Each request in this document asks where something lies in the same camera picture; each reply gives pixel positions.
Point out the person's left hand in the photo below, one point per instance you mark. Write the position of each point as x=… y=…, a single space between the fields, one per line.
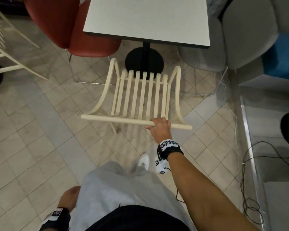
x=68 y=197

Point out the person's right hand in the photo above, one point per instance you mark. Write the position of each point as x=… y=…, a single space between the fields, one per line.
x=161 y=131

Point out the cream slatted chair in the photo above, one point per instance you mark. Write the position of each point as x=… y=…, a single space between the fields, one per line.
x=0 y=49
x=110 y=119

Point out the person's right forearm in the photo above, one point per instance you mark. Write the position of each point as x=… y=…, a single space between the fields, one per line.
x=202 y=190

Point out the grey chair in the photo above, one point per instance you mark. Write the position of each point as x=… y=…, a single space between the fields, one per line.
x=248 y=33

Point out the red chair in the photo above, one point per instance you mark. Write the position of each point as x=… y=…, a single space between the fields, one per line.
x=57 y=19

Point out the white right shoe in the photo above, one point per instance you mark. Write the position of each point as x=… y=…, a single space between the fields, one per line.
x=144 y=161

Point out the grey trousers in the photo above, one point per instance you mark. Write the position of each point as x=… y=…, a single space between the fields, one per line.
x=106 y=185

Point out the black shirt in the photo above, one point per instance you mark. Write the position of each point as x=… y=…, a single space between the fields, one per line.
x=137 y=218

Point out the white table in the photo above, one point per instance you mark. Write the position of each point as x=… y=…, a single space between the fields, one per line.
x=147 y=19

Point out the right wrist camera band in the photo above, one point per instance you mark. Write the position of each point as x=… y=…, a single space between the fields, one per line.
x=169 y=149

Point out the wrist camera band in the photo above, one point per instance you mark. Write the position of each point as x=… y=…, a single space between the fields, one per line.
x=169 y=149
x=60 y=217

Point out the left wrist camera band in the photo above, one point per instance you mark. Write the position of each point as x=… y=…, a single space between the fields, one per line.
x=60 y=217

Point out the metal floor rail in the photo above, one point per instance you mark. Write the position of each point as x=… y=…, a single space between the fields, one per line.
x=251 y=153

